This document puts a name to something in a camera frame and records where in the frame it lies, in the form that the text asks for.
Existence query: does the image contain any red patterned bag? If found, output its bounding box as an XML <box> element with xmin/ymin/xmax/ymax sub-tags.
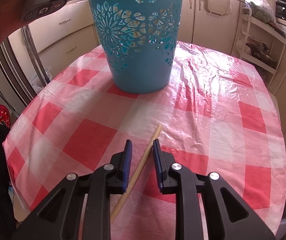
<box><xmin>0</xmin><ymin>105</ymin><xmax>11</xmax><ymax>128</ymax></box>

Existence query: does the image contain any white plastic bag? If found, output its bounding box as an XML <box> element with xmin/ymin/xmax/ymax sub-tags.
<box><xmin>29</xmin><ymin>65</ymin><xmax>53</xmax><ymax>94</ymax></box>

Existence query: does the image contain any teal perforated plastic basket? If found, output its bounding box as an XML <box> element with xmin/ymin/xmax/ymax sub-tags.
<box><xmin>89</xmin><ymin>0</ymin><xmax>183</xmax><ymax>94</ymax></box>

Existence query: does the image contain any pink checkered tablecloth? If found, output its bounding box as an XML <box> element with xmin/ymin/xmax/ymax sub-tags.
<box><xmin>2</xmin><ymin>40</ymin><xmax>286</xmax><ymax>240</ymax></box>

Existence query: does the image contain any long bamboo chopstick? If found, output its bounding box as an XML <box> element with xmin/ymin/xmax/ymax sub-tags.
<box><xmin>110</xmin><ymin>124</ymin><xmax>162</xmax><ymax>223</ymax></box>

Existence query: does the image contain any white storage rack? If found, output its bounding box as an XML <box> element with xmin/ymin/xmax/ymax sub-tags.
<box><xmin>232</xmin><ymin>7</ymin><xmax>286</xmax><ymax>86</ymax></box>

